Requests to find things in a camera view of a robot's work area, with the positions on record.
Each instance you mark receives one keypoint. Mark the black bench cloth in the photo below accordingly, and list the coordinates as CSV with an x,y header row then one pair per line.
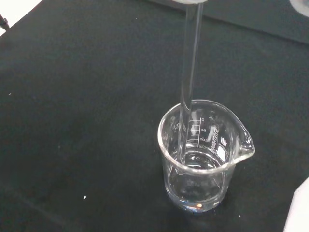
x,y
84,120

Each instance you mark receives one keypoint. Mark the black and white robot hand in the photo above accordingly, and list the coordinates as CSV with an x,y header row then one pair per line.
x,y
301,6

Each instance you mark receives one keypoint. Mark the black tripod leg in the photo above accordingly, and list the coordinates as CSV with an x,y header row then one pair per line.
x,y
4,23

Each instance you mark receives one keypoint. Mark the white test tube rack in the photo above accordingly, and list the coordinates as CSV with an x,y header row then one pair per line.
x,y
299,210

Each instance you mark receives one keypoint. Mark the clear glass beaker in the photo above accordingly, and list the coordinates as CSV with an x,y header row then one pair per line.
x,y
200,183

